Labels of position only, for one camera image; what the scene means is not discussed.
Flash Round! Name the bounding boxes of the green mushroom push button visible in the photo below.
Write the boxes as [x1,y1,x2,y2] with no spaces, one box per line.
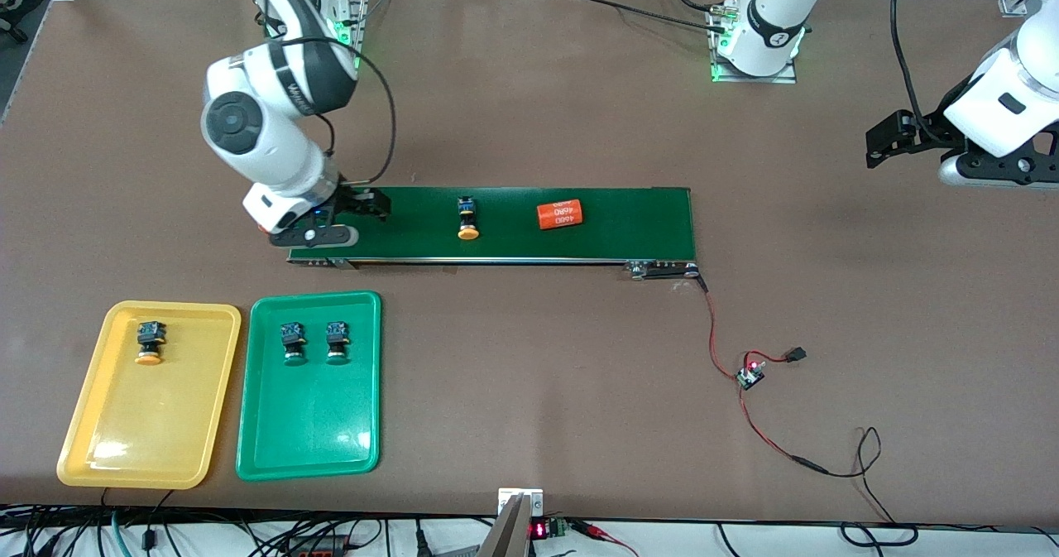
[324,321,352,366]
[280,322,309,367]

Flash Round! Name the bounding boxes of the green plastic tray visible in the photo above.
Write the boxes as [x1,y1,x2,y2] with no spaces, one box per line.
[236,291,382,482]

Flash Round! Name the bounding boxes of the black plug with red lead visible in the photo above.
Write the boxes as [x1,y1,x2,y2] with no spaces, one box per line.
[747,346,808,369]

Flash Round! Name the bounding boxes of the green belt conveyor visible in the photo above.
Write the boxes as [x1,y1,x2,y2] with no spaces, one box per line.
[286,185,706,283]

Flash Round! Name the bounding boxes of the yellow plastic tray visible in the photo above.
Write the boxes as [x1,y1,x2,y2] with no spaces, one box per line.
[56,300,242,490]

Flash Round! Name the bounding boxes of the red clip lead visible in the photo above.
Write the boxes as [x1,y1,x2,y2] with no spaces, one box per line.
[571,520,640,557]

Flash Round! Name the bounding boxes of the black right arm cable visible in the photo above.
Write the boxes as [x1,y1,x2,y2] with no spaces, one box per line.
[327,44,398,187]

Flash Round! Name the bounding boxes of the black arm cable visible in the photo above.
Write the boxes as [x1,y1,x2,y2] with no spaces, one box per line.
[327,44,398,187]
[889,0,932,140]

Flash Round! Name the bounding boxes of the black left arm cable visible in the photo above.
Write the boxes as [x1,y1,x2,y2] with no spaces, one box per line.
[889,0,932,140]

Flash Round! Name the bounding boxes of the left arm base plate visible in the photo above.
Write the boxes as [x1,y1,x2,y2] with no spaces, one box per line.
[709,2,800,85]

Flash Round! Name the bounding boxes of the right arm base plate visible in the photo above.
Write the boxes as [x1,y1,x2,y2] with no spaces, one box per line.
[310,0,369,53]

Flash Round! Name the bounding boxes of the red black motor wire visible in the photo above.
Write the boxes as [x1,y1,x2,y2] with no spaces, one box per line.
[697,269,748,381]

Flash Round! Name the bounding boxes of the black cable on table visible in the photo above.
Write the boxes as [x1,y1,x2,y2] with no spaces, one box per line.
[571,0,731,35]

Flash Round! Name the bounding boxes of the white pole bracket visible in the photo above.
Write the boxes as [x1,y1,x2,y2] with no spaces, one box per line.
[497,487,545,518]

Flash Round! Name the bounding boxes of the red black supply wire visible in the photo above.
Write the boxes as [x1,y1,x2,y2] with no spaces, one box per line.
[739,385,831,475]

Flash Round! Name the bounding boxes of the thin black power cable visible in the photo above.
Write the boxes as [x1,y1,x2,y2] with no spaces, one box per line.
[826,426,919,546]

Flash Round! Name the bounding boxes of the aluminium camera pole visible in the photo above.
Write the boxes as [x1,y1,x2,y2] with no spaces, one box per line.
[478,493,530,557]

